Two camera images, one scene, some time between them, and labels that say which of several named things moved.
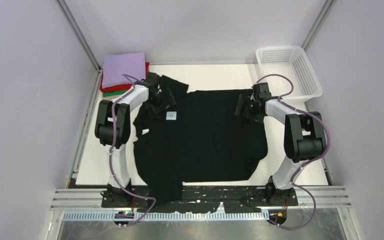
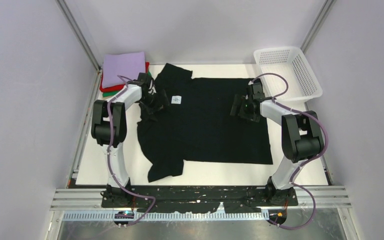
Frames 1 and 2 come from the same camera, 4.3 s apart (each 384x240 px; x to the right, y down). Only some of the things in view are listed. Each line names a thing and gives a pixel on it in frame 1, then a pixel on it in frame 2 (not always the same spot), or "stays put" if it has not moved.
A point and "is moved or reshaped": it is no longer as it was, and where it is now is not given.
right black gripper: (245, 108) stays put
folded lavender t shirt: (114, 65) stays put
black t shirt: (201, 140) is moved or reshaped
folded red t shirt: (121, 87) stays put
